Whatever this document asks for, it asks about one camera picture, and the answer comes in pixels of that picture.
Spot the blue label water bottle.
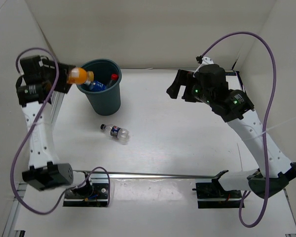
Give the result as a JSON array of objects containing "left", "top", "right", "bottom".
[{"left": 84, "top": 81, "right": 106, "bottom": 92}]

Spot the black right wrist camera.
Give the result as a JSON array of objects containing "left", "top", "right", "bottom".
[{"left": 182, "top": 70, "right": 195, "bottom": 80}]

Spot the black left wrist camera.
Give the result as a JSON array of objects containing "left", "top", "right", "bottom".
[{"left": 20, "top": 55, "right": 49, "bottom": 85}]

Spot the orange juice bottle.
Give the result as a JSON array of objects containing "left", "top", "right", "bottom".
[{"left": 67, "top": 67, "right": 94, "bottom": 84}]

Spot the dark green plastic bin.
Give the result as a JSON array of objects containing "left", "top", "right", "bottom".
[{"left": 77, "top": 59, "right": 122, "bottom": 116}]

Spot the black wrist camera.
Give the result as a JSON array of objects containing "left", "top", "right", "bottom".
[
  {"left": 20, "top": 55, "right": 49, "bottom": 85},
  {"left": 182, "top": 70, "right": 195, "bottom": 80}
]

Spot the black cap Pepsi bottle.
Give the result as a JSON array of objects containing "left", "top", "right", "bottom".
[{"left": 100, "top": 124, "right": 130, "bottom": 145}]

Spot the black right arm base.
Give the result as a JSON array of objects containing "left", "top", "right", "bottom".
[{"left": 192, "top": 182, "right": 242, "bottom": 209}]

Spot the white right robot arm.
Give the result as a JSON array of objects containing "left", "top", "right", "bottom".
[{"left": 166, "top": 64, "right": 296, "bottom": 198}]

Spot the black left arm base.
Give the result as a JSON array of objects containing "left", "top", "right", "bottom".
[{"left": 63, "top": 173, "right": 111, "bottom": 207}]

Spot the red label water bottle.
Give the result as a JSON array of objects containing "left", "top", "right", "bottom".
[{"left": 107, "top": 74, "right": 119, "bottom": 89}]

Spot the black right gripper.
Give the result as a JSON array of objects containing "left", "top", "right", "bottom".
[{"left": 167, "top": 70, "right": 215, "bottom": 106}]

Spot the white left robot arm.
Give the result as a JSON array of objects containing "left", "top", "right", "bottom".
[{"left": 16, "top": 56, "right": 94, "bottom": 198}]

